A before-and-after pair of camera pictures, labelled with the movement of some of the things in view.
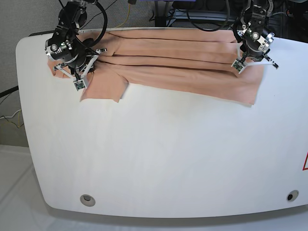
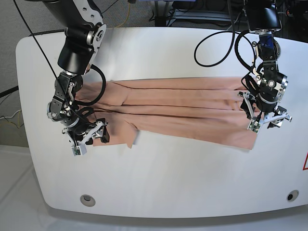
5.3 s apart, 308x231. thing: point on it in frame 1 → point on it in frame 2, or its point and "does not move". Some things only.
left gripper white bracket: [87, 70] → [100, 131]
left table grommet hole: [87, 200] does not move
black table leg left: [8, 91] does not move
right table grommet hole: [292, 195] does not move
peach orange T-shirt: [192, 65] → [211, 109]
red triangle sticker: [305, 166] does not move
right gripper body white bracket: [239, 64] → [246, 106]
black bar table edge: [36, 33] does not move
